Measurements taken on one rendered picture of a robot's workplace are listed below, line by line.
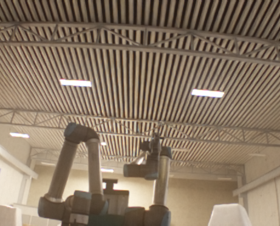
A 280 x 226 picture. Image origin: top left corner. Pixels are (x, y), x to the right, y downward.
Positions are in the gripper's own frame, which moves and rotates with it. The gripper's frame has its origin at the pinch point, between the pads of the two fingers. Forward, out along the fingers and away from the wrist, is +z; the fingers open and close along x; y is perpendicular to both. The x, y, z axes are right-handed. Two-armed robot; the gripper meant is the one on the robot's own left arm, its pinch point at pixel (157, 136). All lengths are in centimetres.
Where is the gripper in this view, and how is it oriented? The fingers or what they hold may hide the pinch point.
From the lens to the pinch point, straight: 140.2
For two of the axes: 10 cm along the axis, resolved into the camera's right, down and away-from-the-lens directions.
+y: 10.0, 0.8, -0.3
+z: 0.1, -4.6, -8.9
